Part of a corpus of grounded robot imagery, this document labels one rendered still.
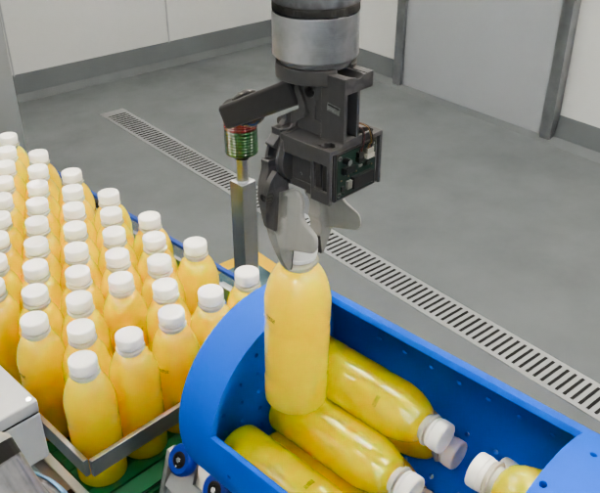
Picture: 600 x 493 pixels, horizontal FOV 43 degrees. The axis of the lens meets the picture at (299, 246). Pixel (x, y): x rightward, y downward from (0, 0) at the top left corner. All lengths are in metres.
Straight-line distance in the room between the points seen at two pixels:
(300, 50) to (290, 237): 0.19
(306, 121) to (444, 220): 2.99
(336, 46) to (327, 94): 0.04
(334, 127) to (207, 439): 0.43
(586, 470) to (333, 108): 0.40
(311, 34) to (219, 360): 0.42
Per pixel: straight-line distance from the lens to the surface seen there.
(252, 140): 1.45
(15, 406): 1.05
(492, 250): 3.48
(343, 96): 0.65
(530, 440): 0.98
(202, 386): 0.92
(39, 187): 1.54
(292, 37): 0.65
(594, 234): 3.74
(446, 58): 4.99
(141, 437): 1.16
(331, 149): 0.66
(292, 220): 0.73
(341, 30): 0.65
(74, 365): 1.07
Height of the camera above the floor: 1.77
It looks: 31 degrees down
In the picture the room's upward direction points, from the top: straight up
